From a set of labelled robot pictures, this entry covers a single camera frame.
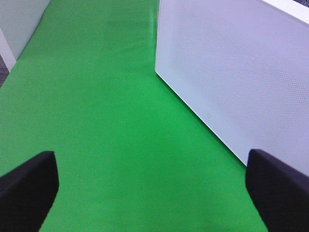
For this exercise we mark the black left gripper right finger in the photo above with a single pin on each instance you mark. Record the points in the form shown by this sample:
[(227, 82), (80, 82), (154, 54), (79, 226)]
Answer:
[(279, 192)]

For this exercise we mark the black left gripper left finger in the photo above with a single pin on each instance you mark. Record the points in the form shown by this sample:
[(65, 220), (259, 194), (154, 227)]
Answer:
[(28, 192)]

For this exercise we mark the white microwave door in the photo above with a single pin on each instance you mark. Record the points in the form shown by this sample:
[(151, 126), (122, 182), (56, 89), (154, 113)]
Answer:
[(242, 66)]

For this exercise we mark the green table cloth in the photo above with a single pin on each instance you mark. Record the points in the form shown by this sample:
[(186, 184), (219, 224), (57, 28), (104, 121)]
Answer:
[(131, 156)]

